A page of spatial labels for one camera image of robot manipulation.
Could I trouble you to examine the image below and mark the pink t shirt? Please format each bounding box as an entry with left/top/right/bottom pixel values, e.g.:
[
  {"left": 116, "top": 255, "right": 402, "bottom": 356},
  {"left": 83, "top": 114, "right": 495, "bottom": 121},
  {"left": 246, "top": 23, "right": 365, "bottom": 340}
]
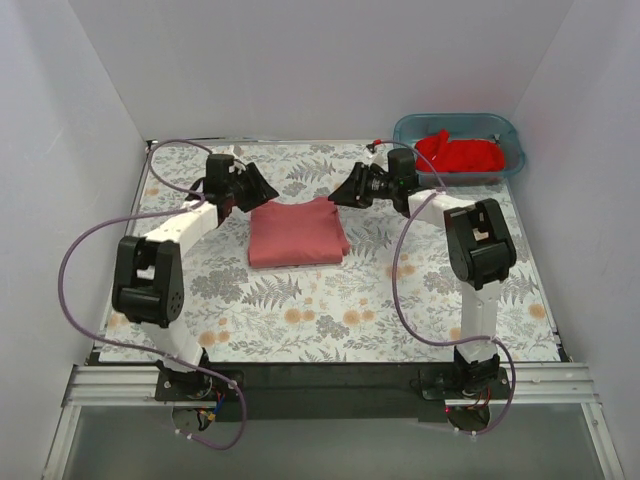
[{"left": 248, "top": 197, "right": 350, "bottom": 269}]

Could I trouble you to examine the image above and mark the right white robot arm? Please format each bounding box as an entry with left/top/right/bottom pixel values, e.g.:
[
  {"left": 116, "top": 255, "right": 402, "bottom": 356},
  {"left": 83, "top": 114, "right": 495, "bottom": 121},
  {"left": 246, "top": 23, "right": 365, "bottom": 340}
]
[{"left": 329, "top": 144, "right": 517, "bottom": 398}]

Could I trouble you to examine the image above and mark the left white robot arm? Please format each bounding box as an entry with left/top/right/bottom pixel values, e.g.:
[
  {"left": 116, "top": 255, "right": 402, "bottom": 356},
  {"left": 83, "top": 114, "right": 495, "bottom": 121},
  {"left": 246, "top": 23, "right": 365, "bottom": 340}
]
[{"left": 112, "top": 154, "right": 279, "bottom": 400}]

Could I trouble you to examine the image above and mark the red t shirt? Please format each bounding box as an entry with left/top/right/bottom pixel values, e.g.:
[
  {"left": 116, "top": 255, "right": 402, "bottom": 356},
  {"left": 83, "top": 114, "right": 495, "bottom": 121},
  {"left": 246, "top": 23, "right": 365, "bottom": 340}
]
[{"left": 415, "top": 130, "right": 506, "bottom": 173}]

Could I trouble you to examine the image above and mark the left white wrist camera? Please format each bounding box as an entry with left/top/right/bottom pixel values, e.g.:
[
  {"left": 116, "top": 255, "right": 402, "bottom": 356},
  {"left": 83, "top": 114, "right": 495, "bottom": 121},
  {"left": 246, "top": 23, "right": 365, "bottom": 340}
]
[{"left": 229, "top": 145, "right": 246, "bottom": 171}]

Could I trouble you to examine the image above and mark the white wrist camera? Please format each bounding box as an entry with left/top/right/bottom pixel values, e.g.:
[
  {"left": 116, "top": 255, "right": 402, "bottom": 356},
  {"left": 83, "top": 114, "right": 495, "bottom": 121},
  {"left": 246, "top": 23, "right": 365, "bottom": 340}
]
[
  {"left": 229, "top": 145, "right": 246, "bottom": 171},
  {"left": 365, "top": 142, "right": 387, "bottom": 169}
]

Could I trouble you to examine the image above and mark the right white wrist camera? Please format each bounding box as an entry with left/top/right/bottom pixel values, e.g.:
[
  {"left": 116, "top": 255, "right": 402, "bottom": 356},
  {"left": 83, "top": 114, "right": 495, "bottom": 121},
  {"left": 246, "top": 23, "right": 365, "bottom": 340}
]
[{"left": 365, "top": 142, "right": 387, "bottom": 169}]

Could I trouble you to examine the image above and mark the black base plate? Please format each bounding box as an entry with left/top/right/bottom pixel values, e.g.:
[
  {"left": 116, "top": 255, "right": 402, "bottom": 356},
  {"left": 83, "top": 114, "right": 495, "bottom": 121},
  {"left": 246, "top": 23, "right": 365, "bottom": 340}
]
[{"left": 154, "top": 362, "right": 514, "bottom": 424}]

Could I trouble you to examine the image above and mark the aluminium frame rail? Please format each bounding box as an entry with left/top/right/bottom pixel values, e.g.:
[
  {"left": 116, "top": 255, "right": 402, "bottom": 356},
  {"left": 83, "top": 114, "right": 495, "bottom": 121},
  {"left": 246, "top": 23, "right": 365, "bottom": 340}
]
[{"left": 56, "top": 362, "right": 624, "bottom": 479}]

